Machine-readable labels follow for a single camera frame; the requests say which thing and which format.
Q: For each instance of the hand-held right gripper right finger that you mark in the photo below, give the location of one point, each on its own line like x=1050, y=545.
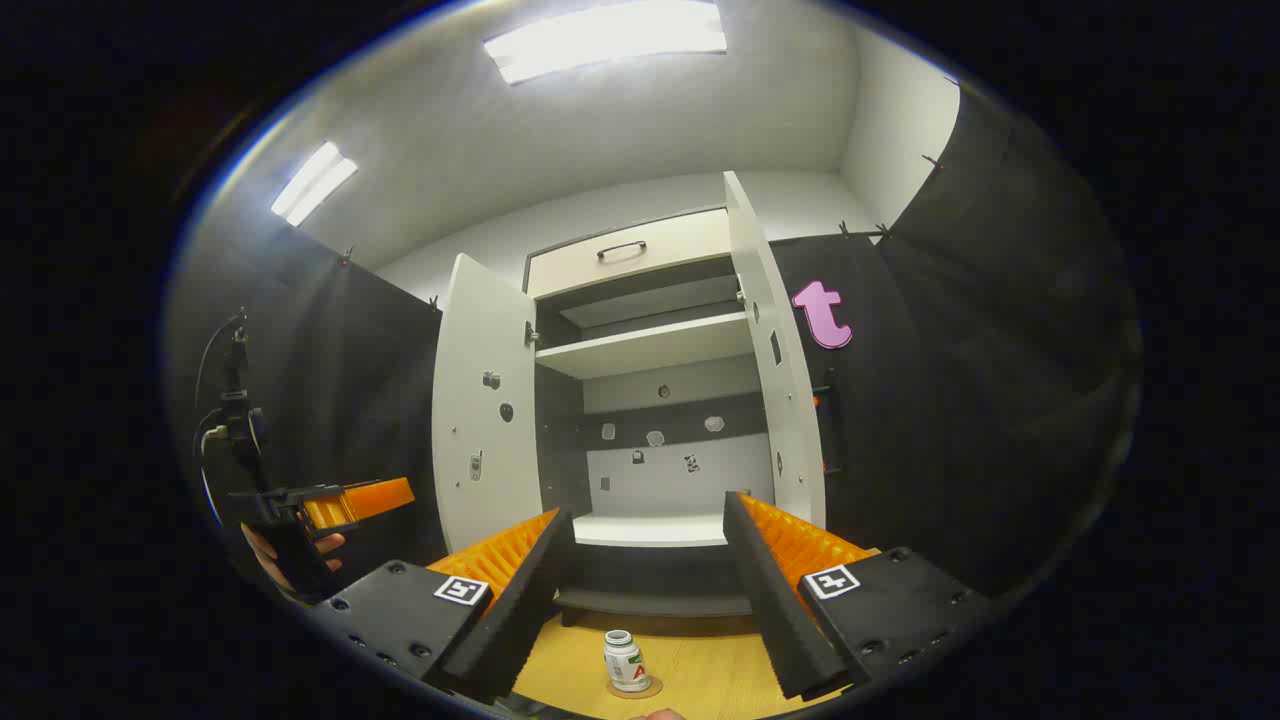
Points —
x=775, y=600

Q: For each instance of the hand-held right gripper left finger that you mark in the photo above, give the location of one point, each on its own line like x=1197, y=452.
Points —
x=520, y=600

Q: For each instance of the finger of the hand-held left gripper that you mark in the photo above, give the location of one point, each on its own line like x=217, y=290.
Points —
x=375, y=498

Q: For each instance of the white drink bottle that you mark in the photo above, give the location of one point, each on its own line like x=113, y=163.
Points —
x=625, y=665

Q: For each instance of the white cabinet door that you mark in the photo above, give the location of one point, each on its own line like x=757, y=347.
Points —
x=480, y=420
x=790, y=400

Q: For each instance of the white cabinet shelf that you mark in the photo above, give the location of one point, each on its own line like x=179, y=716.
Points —
x=650, y=530
x=650, y=345

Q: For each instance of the round brown coaster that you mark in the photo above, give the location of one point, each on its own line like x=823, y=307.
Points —
x=655, y=689

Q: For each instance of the white open cabinet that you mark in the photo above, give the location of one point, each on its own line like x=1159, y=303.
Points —
x=670, y=480

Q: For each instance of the small ceiling light panel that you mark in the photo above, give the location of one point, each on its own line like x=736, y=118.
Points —
x=313, y=183

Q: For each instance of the white cabinet drawer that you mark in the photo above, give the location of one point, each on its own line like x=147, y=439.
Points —
x=660, y=265

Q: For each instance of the large ceiling light panel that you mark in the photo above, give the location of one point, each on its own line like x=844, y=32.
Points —
x=605, y=40

